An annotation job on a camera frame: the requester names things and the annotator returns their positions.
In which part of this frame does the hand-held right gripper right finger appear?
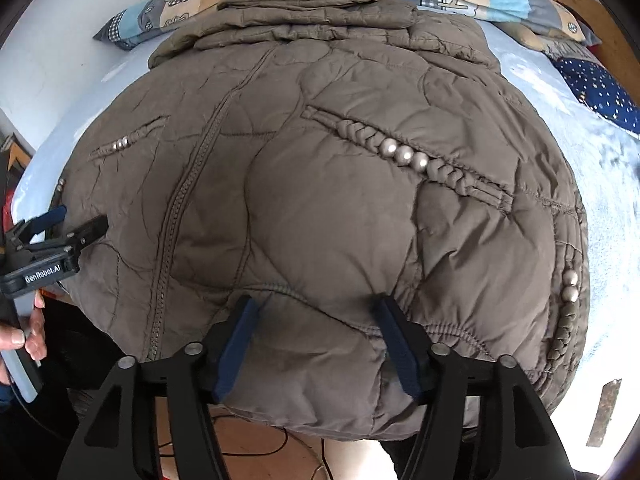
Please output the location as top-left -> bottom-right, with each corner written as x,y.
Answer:
369,294 -> 576,480

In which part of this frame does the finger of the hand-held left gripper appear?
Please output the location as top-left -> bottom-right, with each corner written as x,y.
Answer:
11,205 -> 68,247
30,215 -> 109,261

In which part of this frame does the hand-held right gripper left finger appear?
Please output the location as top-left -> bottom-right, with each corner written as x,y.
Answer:
62,294 -> 261,480

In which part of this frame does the brown quilted jacket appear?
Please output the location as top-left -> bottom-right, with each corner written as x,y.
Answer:
59,0 -> 591,443

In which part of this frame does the person's left hand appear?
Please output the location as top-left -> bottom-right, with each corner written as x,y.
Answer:
0,292 -> 49,386

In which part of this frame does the rusty metal bar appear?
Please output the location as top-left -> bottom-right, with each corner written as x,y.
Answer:
586,379 -> 622,448

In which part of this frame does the light blue cloud bed sheet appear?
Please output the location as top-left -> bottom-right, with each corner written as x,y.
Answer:
10,22 -> 640,411

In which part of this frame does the navy star pillow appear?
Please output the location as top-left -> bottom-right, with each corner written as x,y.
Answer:
552,55 -> 640,138

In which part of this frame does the beige patterned pillow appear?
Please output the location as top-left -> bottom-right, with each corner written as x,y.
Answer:
507,22 -> 593,61

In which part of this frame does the wooden headboard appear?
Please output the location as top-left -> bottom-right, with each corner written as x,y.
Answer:
552,0 -> 640,96

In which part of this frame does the black floor cable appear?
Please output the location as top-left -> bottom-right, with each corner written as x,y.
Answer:
210,407 -> 292,458

